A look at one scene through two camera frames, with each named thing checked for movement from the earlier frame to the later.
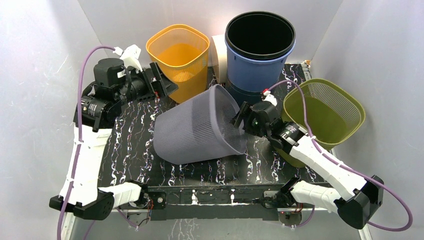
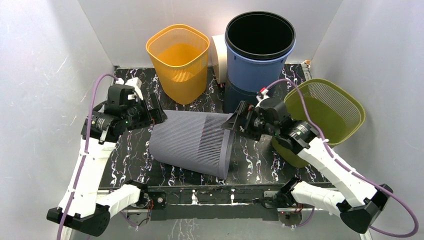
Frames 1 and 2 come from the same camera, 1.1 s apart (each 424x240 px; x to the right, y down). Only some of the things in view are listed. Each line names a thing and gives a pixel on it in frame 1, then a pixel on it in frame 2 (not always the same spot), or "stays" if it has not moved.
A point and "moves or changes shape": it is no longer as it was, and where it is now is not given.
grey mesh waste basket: x=199 y=127 moves or changes shape
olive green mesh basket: x=334 y=115 stays
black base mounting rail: x=235 y=202 stays
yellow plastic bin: x=182 y=51 stays
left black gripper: x=162 y=86 to x=158 y=115
